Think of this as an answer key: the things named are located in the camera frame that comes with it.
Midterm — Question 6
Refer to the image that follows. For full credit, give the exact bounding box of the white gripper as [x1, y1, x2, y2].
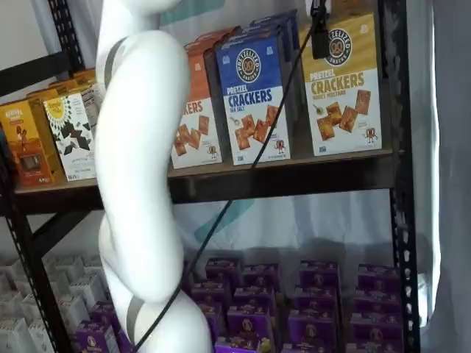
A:
[304, 0, 334, 61]

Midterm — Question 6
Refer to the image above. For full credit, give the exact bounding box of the yellow white pretzel crackers box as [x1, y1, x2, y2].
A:
[298, 12, 384, 157]

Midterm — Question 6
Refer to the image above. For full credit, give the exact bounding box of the blue white pretzel crackers box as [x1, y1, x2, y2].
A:
[215, 35, 292, 166]

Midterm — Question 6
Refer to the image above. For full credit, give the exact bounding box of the brown wooden shelf board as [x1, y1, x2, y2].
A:
[13, 149, 404, 196]

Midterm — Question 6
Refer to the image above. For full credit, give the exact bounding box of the orange white pretzel crackers box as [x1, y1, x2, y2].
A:
[169, 46, 224, 170]

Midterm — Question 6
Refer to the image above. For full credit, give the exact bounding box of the yellow box with nutrition panel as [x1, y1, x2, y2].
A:
[78, 82, 103, 124]

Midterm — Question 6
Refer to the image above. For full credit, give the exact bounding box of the white box with black chips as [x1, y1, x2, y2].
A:
[43, 91, 103, 183]

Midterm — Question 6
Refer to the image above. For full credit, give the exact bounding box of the orange brown cookie box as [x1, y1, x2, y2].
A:
[0, 99, 66, 188]

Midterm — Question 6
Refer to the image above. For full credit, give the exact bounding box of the black metal shelving rack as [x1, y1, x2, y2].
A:
[0, 0, 422, 353]

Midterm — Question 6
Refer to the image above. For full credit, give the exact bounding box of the white carton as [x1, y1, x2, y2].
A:
[5, 316, 38, 353]
[77, 271, 110, 307]
[57, 293, 92, 332]

